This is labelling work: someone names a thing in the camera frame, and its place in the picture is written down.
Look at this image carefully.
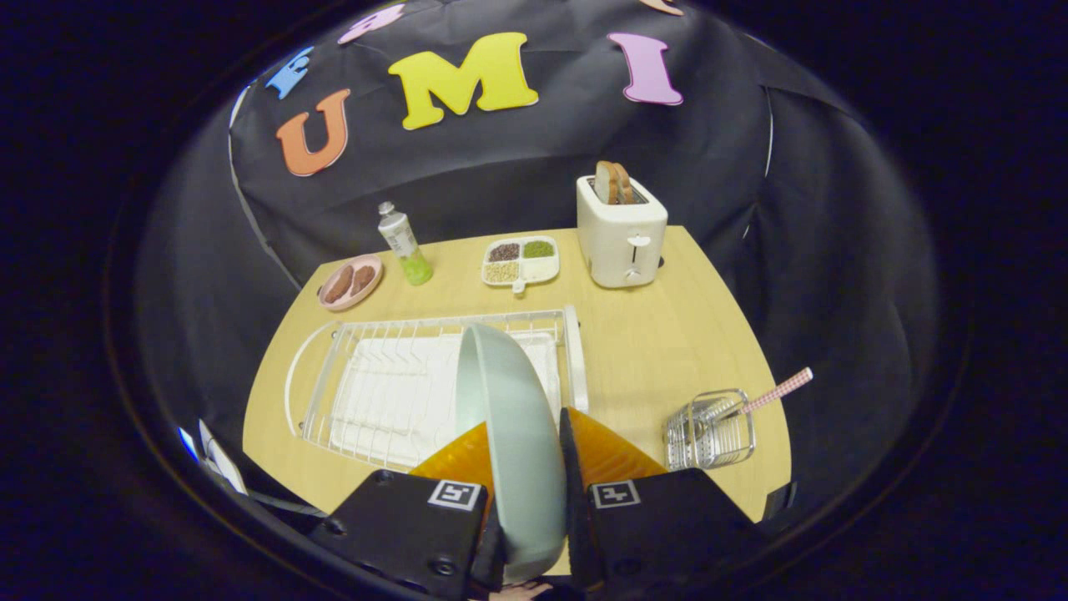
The white wire dish rack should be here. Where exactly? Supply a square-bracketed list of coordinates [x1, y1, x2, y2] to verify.
[284, 305, 589, 472]

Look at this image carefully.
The white drip tray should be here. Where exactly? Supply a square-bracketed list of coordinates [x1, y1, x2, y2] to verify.
[330, 331, 562, 468]

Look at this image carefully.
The white divided grain tray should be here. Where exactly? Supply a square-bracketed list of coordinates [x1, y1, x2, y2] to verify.
[481, 235, 561, 295]

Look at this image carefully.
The pink plate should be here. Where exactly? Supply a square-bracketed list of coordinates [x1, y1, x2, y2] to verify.
[318, 254, 385, 313]

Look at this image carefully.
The green liquid bottle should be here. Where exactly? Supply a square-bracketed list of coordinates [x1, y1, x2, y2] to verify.
[377, 201, 434, 286]

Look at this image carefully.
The cream toaster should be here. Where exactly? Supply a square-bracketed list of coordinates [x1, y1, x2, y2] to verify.
[576, 174, 669, 290]

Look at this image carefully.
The pink checkered handle spoon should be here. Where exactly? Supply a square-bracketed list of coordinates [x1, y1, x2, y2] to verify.
[693, 367, 814, 427]

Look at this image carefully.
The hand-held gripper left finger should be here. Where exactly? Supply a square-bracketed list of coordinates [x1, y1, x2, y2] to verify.
[305, 420, 507, 601]

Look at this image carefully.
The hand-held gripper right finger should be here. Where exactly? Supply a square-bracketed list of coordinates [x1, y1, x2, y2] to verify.
[557, 406, 773, 598]

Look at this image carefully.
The black backdrop cloth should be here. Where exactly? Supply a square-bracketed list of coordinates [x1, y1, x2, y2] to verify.
[138, 0, 940, 535]

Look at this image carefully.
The light green plate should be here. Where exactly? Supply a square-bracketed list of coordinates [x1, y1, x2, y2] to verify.
[455, 323, 570, 585]

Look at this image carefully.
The metal wire basket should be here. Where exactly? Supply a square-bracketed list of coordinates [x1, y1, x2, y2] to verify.
[663, 389, 757, 472]

